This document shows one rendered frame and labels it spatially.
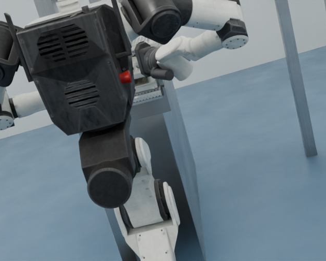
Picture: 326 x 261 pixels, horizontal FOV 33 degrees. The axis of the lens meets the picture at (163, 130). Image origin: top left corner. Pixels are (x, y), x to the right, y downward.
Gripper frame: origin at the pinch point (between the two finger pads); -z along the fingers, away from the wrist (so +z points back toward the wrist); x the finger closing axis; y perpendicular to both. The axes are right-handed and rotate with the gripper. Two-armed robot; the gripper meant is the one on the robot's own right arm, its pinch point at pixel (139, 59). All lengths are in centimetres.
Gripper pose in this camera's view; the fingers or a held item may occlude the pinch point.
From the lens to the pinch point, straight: 200.0
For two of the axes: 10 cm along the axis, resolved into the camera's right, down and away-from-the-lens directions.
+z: 5.0, 1.5, -8.5
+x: 2.6, 9.1, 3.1
